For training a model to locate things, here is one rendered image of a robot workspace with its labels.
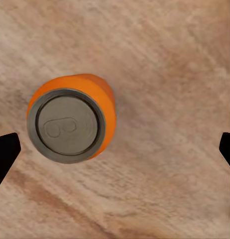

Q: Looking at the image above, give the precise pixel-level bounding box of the can of soda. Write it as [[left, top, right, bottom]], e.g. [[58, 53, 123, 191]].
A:
[[27, 73, 116, 164]]

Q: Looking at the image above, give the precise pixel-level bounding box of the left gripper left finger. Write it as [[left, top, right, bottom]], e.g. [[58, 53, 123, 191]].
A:
[[0, 132, 21, 184]]

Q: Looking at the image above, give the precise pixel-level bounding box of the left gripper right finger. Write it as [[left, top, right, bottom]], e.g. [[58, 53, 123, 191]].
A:
[[219, 132, 230, 165]]

